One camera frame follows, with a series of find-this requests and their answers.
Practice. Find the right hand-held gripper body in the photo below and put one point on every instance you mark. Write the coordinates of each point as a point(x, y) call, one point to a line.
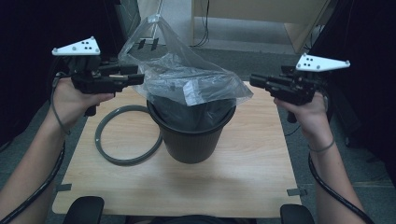
point(299, 88)

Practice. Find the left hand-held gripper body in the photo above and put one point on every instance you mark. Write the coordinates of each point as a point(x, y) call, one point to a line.
point(87, 74)

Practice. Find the clear plastic bag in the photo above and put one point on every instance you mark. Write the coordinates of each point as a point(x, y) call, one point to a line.
point(180, 71)

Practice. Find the black ribbed trash bin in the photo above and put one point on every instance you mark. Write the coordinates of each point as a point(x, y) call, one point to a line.
point(193, 143)

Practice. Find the person's left hand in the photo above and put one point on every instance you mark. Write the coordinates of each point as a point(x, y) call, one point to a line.
point(68, 102)

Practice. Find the person's right hand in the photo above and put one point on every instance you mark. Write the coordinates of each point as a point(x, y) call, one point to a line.
point(313, 121)

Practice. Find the black floor tape strip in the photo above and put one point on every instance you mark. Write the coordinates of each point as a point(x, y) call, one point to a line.
point(155, 44)

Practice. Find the black cabinet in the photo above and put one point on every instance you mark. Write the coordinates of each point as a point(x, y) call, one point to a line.
point(127, 15)

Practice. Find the dark curtain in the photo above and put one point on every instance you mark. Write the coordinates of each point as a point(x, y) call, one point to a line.
point(25, 62)
point(370, 93)

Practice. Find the thin wrist band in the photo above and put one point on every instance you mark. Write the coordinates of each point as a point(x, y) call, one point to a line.
point(323, 148)

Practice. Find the beige wooden cabinet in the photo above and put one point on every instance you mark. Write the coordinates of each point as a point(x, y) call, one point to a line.
point(264, 9)

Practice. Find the grey tape piece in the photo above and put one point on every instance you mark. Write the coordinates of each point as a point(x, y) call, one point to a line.
point(295, 192)
point(63, 187)

